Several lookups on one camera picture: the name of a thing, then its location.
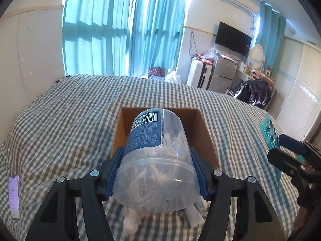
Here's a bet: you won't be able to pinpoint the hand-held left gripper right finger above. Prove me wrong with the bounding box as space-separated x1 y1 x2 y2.
189 147 287 241

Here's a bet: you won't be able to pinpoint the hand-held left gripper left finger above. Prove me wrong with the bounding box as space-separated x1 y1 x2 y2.
25 147 125 241

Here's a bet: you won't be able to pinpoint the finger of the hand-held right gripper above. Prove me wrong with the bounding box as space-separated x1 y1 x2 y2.
279 134 309 156
267 148 305 179

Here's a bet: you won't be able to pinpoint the clear plastic jar blue label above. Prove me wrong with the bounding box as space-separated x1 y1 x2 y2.
112 108 200 212

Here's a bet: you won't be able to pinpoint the brown cardboard box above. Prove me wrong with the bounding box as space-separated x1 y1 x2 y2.
109 107 220 170

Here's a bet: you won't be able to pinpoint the person's right forearm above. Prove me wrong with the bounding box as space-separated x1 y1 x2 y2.
288 203 313 241

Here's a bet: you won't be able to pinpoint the teal flat packet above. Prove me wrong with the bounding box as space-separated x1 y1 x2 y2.
260 113 282 180

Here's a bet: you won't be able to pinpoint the clear wrapped white item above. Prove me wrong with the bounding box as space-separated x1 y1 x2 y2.
185 196 205 227

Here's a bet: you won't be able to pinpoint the white wardrobe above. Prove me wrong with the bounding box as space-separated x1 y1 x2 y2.
269 37 321 141

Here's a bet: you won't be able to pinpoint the black jacket on chair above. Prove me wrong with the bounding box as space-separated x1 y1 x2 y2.
233 80 273 111

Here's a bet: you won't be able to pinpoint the grey checked bed sheet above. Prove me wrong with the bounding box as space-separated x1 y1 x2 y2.
0 74 303 241

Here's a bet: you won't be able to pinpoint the white oval mirror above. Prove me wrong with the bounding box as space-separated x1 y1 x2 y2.
248 44 266 73

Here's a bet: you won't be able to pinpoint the silver small fridge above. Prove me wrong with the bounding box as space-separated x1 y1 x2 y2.
208 56 239 94

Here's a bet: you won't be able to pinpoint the white suitcase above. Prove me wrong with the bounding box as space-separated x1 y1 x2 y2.
187 58 214 90

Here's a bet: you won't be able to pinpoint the clear crumpled plastic bag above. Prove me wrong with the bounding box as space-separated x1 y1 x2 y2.
164 69 182 84

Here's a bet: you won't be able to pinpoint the floral patterned cap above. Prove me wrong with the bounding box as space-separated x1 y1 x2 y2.
148 66 165 80

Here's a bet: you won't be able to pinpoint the narrow teal curtain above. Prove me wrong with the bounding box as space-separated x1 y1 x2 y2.
253 0 287 77

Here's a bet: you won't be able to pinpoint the purple paper tag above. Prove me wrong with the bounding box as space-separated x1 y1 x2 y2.
8 175 20 218

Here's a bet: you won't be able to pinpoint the clear plastic bag red contents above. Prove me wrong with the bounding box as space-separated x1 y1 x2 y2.
202 46 219 62

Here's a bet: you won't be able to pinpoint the wide teal window curtain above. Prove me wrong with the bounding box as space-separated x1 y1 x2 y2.
62 0 188 77

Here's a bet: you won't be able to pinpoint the black wall television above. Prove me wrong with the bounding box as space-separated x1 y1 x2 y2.
215 21 252 57

